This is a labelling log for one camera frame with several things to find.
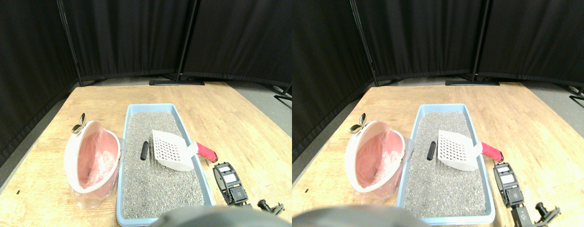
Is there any flat black curtain stand foot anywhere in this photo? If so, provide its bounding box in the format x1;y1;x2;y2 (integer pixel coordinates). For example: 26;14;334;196
445;79;500;86
149;79;205;86

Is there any blue litter tray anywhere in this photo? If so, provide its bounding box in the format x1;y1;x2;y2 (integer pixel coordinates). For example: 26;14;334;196
396;103;496;225
116;103;216;227

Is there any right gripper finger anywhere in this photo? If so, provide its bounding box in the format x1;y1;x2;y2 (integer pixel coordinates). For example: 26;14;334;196
213;166;232;205
496;163;525;207
493;166;510;207
218;162;248;205

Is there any white scoop with red handle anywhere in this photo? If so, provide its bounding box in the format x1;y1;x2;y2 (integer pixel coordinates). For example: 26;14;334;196
152;130;219;172
437;130;504;172

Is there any white bin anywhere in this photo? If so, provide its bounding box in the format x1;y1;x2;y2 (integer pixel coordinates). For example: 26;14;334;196
63;113;127;210
344;113;413;206

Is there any black curtain stand pole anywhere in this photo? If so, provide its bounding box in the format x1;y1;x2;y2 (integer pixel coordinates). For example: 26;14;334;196
350;0;379;87
471;0;493;82
176;0;200;82
57;0;83;87

